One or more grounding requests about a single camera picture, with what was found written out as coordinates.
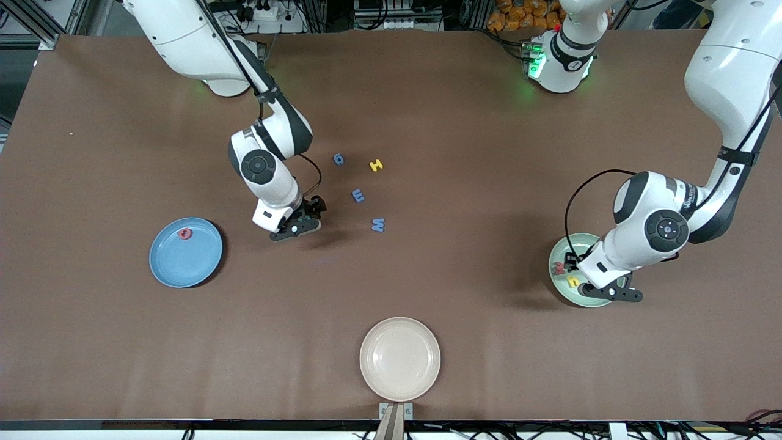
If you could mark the white power strip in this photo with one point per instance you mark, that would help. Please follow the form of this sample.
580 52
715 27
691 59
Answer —
287 25
397 24

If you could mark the aluminium frame post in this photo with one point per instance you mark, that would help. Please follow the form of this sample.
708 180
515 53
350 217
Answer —
49 41
744 33

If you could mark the green plate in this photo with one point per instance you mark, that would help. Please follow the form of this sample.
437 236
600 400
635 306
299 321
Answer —
586 244

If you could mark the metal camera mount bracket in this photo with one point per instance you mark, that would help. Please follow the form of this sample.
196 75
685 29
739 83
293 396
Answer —
396 421

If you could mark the orange bag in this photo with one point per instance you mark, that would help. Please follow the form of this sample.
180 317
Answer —
519 15

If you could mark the blue letter W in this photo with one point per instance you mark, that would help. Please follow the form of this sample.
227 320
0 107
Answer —
378 225

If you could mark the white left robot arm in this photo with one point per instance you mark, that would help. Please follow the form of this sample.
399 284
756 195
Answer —
733 67

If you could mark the beige plate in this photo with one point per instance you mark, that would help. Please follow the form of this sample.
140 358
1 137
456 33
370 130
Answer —
400 359

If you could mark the blue letter E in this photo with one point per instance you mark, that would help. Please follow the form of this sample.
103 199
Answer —
358 195

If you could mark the blue plate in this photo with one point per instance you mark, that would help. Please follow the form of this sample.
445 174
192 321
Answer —
183 263

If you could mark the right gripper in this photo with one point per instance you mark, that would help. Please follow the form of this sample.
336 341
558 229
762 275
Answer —
310 209

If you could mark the brown table cover sheet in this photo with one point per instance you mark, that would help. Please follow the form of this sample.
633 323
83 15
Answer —
91 336

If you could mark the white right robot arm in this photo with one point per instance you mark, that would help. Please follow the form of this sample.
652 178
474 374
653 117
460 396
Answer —
183 36

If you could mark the black table edge rail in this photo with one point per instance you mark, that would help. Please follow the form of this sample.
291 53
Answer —
275 423

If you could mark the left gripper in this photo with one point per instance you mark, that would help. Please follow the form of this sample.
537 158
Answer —
572 260

